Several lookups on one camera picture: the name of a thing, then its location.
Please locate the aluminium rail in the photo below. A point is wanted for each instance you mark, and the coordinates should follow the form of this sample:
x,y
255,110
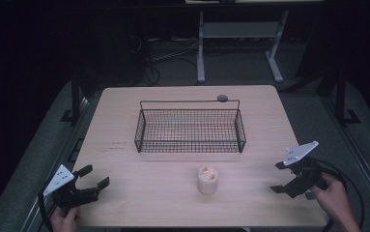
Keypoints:
x,y
356,154
55,167

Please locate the person's right hand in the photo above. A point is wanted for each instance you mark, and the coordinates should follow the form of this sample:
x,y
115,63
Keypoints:
x,y
332,196

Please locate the person's left hand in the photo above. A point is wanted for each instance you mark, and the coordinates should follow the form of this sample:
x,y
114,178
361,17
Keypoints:
x,y
64,221

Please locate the pale beige cylinder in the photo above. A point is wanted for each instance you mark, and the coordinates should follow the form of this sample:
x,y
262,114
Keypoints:
x,y
207,182

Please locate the black metal stand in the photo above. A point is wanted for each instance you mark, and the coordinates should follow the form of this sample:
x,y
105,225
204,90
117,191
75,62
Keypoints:
x,y
75,100
342,96

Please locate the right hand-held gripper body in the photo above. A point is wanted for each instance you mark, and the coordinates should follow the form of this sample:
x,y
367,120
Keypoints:
x,y
305,175

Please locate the white metal desk frame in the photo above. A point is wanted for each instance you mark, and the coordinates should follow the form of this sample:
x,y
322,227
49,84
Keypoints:
x,y
239,30

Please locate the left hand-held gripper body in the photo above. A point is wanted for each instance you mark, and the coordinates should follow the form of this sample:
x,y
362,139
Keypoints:
x,y
64,196

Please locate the small grey round disc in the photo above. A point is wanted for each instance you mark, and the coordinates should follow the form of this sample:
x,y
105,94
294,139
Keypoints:
x,y
222,98

